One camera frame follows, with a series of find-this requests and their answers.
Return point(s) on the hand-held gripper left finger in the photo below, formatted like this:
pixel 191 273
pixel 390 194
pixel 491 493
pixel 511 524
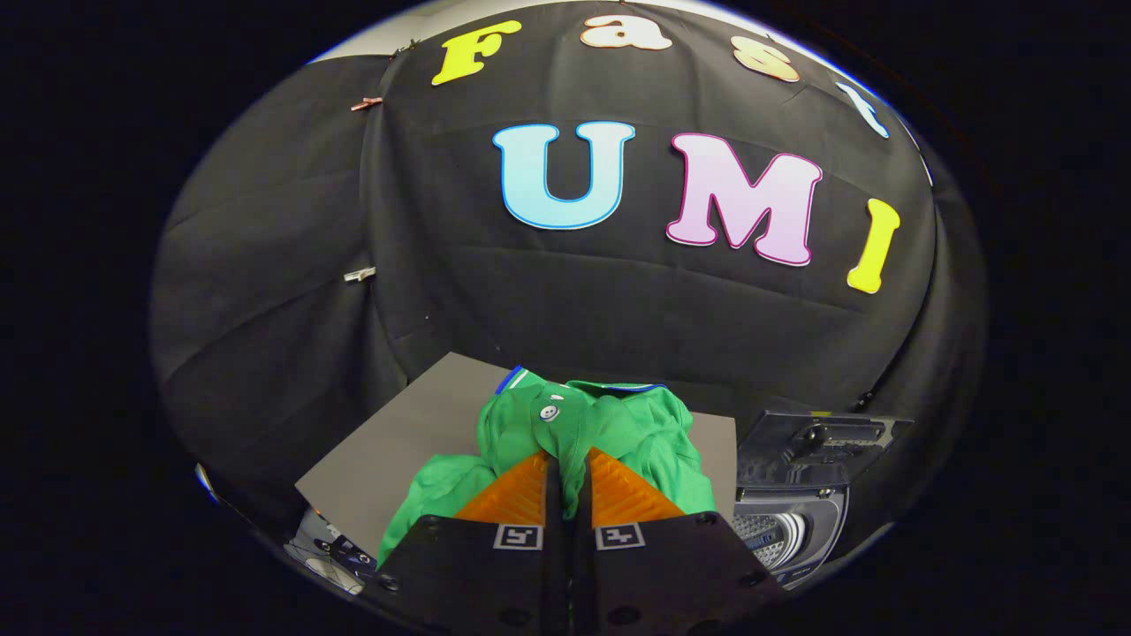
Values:
pixel 495 583

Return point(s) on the pink clip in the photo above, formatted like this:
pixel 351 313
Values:
pixel 367 103

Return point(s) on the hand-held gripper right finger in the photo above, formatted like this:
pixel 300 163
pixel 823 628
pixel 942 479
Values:
pixel 654 583

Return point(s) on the small dark device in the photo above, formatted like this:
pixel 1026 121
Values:
pixel 353 556

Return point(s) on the silver clip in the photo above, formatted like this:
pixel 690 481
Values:
pixel 360 275

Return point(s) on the grey table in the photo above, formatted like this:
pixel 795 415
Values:
pixel 415 433

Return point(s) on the green polo shirt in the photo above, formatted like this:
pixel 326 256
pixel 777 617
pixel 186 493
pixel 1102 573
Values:
pixel 636 433

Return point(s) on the dark washing machine lid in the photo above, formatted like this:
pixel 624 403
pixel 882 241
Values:
pixel 795 459

